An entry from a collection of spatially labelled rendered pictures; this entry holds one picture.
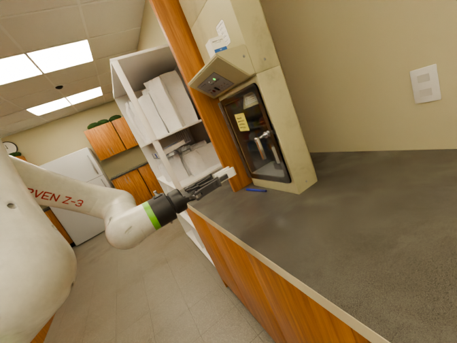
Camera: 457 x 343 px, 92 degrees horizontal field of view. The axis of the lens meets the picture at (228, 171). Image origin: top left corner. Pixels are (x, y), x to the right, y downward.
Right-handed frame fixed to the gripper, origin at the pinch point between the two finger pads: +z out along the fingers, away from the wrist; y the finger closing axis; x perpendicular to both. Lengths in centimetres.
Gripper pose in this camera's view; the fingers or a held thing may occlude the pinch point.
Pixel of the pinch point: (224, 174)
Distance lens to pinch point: 76.6
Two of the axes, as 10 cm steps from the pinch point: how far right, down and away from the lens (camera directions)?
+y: -4.4, -0.7, 8.9
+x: 3.8, 8.9, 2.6
